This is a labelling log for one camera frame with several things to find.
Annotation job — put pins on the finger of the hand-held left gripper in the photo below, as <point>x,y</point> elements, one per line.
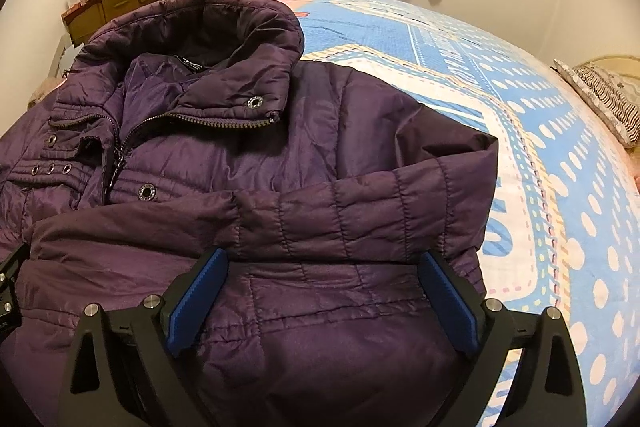
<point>10,277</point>

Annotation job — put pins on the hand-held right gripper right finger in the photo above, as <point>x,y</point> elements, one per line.
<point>450,307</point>

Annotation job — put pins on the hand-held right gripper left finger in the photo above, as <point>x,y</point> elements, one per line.
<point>200,302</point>

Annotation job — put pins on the purple quilted jacket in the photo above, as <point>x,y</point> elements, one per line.
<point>300,157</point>

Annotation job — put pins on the beige cloth bundle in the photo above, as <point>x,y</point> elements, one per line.
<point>45,92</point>

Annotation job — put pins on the blue and pink printed blanket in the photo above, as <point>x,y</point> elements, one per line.
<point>550,107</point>

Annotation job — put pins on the striped pillow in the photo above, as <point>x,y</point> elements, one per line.
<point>600,97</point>

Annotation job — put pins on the brown wooden dresser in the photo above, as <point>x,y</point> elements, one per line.
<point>120,2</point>

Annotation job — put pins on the cream headboard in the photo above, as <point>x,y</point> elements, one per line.
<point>620,59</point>

